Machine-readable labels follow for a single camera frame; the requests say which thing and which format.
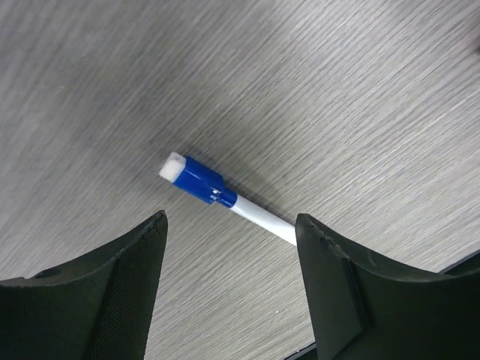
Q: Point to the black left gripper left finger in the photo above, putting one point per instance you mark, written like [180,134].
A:
[96,306]

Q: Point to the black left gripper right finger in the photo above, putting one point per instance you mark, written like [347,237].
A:
[364,305]

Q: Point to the blue whiteboard marker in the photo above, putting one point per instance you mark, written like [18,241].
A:
[207,185]

